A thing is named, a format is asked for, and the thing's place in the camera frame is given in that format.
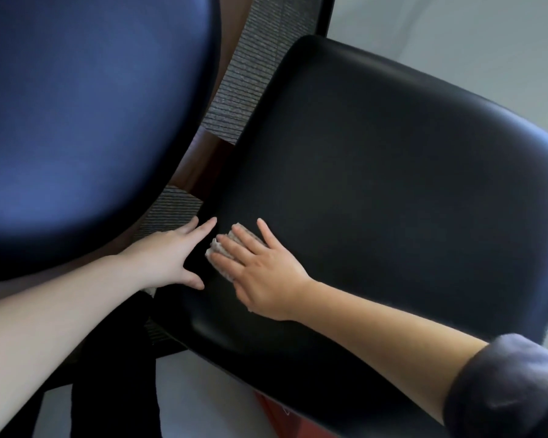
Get person's left hand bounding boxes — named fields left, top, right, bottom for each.
left=118, top=216, right=218, bottom=291

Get person's right hand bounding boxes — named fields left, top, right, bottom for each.
left=208, top=217, right=316, bottom=322

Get person's left forearm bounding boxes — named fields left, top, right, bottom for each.
left=0, top=254, right=154, bottom=438

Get red fire extinguisher box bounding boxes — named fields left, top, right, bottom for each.
left=255, top=391, right=343, bottom=438

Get light blue cleaning cloth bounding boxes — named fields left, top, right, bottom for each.
left=204, top=222, right=268, bottom=283

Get person's right forearm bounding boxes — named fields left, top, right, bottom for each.
left=295, top=280, right=490, bottom=425

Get wooden chair with black cushion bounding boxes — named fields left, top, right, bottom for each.
left=0, top=0, right=548, bottom=438

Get black trousers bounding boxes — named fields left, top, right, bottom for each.
left=0, top=291, right=163, bottom=438

